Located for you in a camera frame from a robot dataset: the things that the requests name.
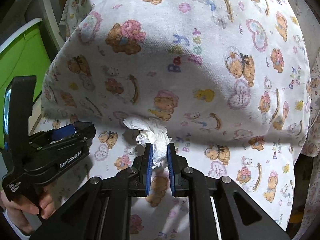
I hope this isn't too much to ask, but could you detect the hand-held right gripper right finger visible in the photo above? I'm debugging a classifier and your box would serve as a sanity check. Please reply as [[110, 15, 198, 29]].
[[167, 142, 291, 240]]

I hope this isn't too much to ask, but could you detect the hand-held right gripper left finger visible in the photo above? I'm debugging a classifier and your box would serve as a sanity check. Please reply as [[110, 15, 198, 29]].
[[29, 142, 153, 240]]

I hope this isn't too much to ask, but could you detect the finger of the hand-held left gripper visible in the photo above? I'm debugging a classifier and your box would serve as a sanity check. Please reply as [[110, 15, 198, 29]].
[[51, 123, 77, 141], [30, 121, 97, 147]]

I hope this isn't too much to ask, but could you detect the white tissue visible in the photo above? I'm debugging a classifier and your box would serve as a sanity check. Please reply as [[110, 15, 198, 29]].
[[122, 116, 172, 169]]

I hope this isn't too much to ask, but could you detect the person's left hand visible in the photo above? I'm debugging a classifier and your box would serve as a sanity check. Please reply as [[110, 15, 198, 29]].
[[0, 182, 57, 236]]

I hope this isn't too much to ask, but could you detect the green storage box white lid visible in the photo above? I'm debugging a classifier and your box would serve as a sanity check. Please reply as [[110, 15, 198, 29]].
[[0, 17, 52, 151]]

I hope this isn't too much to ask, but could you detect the bear printed white sheet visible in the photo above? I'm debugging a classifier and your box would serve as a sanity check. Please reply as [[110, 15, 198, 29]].
[[41, 0, 312, 240]]

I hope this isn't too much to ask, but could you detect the pink printed cloth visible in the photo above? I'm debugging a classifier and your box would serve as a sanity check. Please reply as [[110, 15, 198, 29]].
[[287, 55, 320, 240]]

